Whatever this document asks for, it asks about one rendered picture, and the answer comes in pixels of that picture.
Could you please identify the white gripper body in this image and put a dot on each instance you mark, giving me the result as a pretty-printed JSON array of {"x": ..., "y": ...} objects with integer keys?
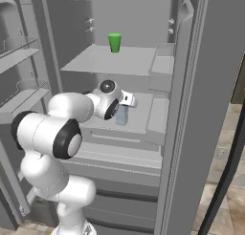
[{"x": 134, "y": 102}]

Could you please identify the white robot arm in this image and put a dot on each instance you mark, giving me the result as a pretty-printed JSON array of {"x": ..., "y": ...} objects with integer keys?
[{"x": 48, "y": 133}]

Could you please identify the grey fridge shelf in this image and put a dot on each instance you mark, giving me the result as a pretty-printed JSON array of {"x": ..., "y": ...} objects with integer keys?
[
  {"x": 142, "y": 117},
  {"x": 108, "y": 62}
]

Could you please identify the pale blue milk carton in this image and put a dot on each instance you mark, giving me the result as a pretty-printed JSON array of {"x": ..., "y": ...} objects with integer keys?
[{"x": 122, "y": 117}]

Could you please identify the grey fridge door bin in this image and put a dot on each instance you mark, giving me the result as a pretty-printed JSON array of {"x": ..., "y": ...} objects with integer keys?
[
  {"x": 158, "y": 124},
  {"x": 162, "y": 70}
]

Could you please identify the grey fridge drawer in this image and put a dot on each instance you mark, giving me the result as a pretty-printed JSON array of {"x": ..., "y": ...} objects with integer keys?
[{"x": 127, "y": 156}]

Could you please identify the grey fridge door with bins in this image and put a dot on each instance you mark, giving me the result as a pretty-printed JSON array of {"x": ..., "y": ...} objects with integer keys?
[{"x": 207, "y": 86}]

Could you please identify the grey fridge cabinet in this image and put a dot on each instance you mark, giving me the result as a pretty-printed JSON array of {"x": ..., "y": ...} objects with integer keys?
[{"x": 134, "y": 19}]

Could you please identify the grey fridge door with shelves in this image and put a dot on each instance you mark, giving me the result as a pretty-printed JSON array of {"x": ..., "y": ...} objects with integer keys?
[{"x": 19, "y": 63}]

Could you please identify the green cup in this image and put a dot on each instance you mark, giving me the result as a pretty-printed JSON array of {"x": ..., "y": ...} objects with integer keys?
[{"x": 114, "y": 42}]

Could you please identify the grey freezer drawer front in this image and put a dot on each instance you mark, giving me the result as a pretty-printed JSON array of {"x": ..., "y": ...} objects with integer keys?
[{"x": 127, "y": 207}]

